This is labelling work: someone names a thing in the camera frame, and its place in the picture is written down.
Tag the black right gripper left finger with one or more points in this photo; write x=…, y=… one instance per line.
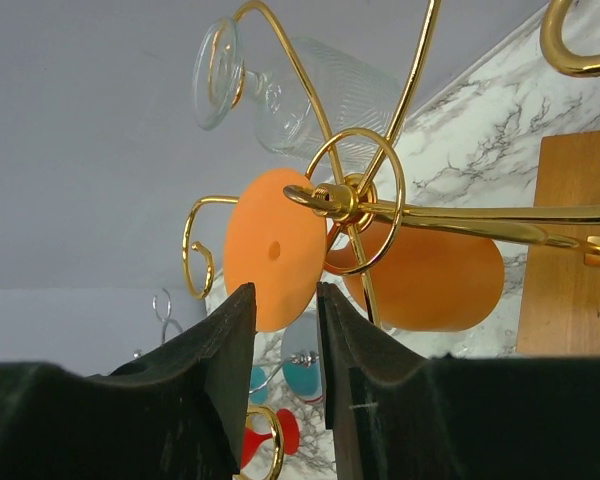
x=177, y=412

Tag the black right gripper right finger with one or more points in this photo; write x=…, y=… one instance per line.
x=396, y=415

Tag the blue plastic wine glass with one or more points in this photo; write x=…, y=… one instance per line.
x=303, y=381

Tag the orange plastic wine glass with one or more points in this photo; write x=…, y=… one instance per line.
x=428, y=281

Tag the chrome wine glass rack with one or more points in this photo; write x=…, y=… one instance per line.
x=298, y=345

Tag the clear glass on gold rack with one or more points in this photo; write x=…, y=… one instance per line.
x=352, y=92

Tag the gold wire wooden-base rack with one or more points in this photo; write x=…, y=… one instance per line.
x=474, y=143

